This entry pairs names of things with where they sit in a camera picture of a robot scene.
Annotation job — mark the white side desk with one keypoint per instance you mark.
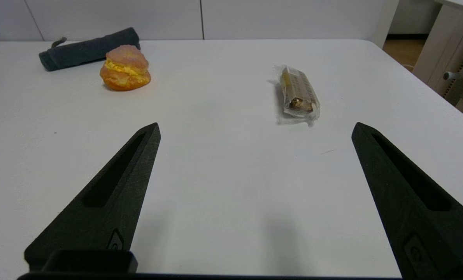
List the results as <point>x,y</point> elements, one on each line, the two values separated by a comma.
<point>445,46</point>

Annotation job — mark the dark grey rolled towel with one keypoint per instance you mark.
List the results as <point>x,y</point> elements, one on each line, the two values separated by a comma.
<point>83,50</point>

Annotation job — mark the wrapped snack bar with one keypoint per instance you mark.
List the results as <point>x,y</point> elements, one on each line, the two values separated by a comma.
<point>298,93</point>

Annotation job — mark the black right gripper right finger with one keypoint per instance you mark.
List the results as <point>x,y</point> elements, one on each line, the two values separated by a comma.
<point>422,217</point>

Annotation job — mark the cream puff pastry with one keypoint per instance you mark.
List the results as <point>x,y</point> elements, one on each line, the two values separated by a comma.
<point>124,72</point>

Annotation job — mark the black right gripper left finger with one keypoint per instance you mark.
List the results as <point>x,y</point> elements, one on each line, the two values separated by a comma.
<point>111,202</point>

